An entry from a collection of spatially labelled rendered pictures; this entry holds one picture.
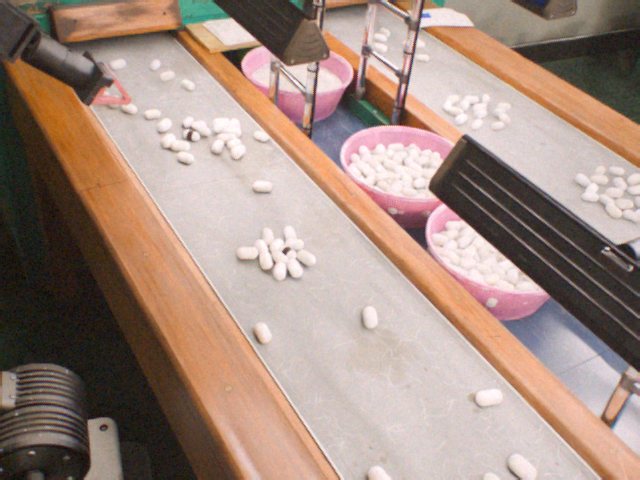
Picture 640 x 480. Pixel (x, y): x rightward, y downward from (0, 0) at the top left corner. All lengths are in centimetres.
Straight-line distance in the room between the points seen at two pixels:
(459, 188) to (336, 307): 37
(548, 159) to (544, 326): 46
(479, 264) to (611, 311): 55
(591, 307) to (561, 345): 53
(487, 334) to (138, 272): 54
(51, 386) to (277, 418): 29
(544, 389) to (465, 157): 38
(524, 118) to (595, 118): 16
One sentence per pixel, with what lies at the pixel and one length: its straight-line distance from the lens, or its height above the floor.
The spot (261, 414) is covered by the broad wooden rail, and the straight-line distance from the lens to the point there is 95.
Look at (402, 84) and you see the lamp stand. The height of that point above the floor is 83.
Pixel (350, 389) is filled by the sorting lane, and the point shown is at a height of 74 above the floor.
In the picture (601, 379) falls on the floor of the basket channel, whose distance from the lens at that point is 125.
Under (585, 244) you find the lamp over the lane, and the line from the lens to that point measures 76.
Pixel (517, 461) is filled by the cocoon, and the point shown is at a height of 76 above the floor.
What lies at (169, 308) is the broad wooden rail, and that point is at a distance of 108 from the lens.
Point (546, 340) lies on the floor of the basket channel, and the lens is 127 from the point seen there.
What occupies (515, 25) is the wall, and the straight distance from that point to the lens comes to 379.
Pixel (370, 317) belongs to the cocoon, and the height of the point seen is 76.
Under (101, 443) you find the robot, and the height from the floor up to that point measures 47.
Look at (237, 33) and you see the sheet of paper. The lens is 188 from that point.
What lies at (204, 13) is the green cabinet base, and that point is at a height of 80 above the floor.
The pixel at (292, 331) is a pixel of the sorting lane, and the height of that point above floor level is 74.
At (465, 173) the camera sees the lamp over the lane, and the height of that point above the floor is 108.
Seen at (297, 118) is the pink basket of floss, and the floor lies 69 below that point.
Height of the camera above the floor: 152
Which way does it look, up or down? 38 degrees down
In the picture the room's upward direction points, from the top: 7 degrees clockwise
